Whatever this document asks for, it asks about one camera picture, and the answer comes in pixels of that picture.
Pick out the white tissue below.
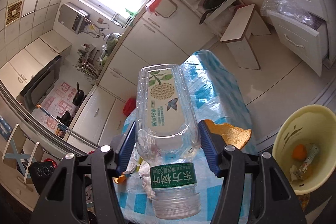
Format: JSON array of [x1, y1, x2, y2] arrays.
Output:
[[124, 158, 155, 201]]

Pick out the orange peel front piece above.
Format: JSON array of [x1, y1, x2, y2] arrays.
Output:
[[204, 119, 252, 149]]

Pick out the orange peel piece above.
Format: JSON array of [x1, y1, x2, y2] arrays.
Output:
[[113, 174, 126, 184], [204, 119, 252, 149]]

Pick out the clear plastic bottle green label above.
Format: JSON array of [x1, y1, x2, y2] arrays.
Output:
[[135, 64, 201, 219]]

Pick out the yellow trash bucket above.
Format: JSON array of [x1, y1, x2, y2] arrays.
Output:
[[272, 105, 335, 195]]

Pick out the white lower kitchen cabinets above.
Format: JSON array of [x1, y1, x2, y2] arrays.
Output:
[[63, 0, 336, 146]]

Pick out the blue checkered tablecloth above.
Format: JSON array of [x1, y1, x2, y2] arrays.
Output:
[[117, 50, 256, 223]]

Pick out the red waste basket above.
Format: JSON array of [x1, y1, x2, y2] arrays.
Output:
[[122, 98, 136, 116]]

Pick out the black wok on stove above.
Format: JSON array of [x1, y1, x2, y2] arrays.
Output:
[[72, 82, 87, 106]]

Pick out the utensil rack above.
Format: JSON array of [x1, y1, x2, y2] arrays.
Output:
[[72, 43, 104, 81]]

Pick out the white blue shelf rack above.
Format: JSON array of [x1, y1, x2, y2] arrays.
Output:
[[1, 124, 44, 184]]

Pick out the range hood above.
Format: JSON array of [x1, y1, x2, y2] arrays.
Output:
[[17, 55, 62, 113]]

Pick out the white step stool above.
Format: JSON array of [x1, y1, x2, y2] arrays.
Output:
[[220, 4, 270, 70]]

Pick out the grey water heater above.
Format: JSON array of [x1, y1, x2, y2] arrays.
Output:
[[58, 2, 90, 34]]

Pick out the open white bottom drawer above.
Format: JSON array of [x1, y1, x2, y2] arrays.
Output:
[[268, 12, 329, 76]]

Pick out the red bag on cabinet hook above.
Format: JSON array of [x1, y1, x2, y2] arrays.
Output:
[[144, 0, 178, 19]]

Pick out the black frying pan on rack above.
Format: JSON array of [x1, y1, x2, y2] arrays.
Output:
[[199, 0, 227, 24]]

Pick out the clear plastic bag in drawer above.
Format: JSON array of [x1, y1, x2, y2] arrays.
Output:
[[260, 0, 323, 30]]

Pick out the broom handle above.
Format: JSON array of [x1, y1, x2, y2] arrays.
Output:
[[36, 105, 98, 149]]

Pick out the upper wall cabinets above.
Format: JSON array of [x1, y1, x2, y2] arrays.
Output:
[[1, 30, 72, 98]]

